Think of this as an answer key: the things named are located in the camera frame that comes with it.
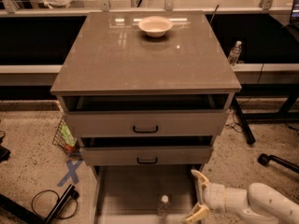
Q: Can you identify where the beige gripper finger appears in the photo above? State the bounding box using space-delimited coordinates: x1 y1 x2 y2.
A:
191 169 210 197
181 203 209 224

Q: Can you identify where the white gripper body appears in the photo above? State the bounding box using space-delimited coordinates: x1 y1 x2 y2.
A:
204 183 226 212

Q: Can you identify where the clear water bottle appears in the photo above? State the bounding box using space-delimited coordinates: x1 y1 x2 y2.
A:
157 195 171 218

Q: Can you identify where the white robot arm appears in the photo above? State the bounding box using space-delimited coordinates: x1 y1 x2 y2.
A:
181 169 299 224

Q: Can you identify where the middle grey drawer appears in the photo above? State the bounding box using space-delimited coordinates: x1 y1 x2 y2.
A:
80 136 213 166

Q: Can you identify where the grey drawer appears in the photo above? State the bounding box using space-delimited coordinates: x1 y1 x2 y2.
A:
80 136 213 166
64 109 228 137

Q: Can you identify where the bottom open drawer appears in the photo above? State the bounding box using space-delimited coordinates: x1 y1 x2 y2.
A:
91 164 202 224

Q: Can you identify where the grey drawer cabinet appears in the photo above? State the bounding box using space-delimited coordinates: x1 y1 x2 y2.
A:
50 10 243 224

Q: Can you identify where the top grey drawer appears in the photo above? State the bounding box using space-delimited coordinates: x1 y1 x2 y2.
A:
64 109 228 137

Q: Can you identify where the background water bottle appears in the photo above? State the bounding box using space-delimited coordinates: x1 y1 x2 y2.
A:
228 41 242 66

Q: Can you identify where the black chair caster leg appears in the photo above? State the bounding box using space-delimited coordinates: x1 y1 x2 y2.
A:
257 153 299 174

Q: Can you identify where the black table leg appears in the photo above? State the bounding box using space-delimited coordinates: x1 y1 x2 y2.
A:
232 97 255 145

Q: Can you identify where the blue tape cross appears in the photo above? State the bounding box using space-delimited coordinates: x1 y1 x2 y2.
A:
57 159 83 187

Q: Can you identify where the long grey bench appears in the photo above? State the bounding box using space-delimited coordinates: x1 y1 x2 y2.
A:
0 63 299 86

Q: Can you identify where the green packet in basket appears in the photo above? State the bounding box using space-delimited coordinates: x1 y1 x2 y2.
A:
61 124 77 147

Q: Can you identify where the white bowl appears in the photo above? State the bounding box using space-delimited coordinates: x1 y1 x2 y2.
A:
138 16 173 37

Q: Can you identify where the black stand leg left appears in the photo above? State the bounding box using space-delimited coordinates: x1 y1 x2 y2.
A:
0 185 79 224

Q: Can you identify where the black middle drawer handle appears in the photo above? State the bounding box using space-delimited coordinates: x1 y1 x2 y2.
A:
136 157 158 165

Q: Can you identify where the black drawer handle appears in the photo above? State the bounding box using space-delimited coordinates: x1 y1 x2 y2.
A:
132 125 159 133
136 157 158 165

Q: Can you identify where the black top drawer handle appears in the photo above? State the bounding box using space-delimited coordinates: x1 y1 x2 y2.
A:
132 125 159 133

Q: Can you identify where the black cable loop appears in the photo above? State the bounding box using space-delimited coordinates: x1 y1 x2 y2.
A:
31 189 80 220

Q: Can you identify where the wire basket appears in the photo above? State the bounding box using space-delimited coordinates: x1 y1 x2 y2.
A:
52 119 80 157

